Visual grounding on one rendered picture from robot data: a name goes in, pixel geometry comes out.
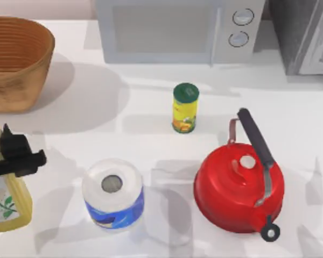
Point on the yellow can with green lid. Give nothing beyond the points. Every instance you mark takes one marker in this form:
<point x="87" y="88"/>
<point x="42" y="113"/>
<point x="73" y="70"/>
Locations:
<point x="185" y="113"/>

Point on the white paper towel roll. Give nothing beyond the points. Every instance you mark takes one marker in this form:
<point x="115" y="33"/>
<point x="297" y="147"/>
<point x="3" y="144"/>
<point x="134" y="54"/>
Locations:
<point x="115" y="204"/>

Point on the pale microwave oven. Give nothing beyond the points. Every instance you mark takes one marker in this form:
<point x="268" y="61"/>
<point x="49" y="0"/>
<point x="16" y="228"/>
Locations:
<point x="161" y="29"/>

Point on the round microwave knob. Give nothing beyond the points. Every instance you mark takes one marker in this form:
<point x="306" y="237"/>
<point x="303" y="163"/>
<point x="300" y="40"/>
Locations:
<point x="243" y="16"/>
<point x="238" y="38"/>

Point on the woven brown basket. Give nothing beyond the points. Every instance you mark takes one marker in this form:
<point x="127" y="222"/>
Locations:
<point x="21" y="80"/>

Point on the yellow spray bottle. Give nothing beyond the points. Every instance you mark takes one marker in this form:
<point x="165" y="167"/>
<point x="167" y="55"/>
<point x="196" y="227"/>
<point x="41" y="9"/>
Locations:
<point x="19" y="199"/>

